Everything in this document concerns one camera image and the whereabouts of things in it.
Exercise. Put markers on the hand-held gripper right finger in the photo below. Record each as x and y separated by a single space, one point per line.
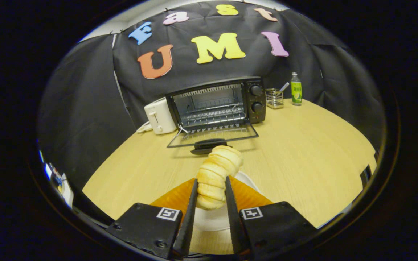
232 217

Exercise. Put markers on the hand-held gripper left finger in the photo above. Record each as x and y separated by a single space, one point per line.
189 224

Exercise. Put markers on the white plate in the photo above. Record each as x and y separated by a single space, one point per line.
212 219

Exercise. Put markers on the spiral bread roll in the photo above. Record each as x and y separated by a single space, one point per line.
216 170

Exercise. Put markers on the black toaster oven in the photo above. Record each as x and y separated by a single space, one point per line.
249 98

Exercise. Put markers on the white pop-up toaster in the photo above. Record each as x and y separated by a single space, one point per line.
160 116

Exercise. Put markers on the white and blue clutter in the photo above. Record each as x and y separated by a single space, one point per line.
58 181

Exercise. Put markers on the small black object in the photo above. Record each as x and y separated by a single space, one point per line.
365 177

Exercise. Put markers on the green drink bottle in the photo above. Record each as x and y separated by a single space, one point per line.
296 92

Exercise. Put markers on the black backdrop cloth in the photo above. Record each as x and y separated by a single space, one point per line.
183 72

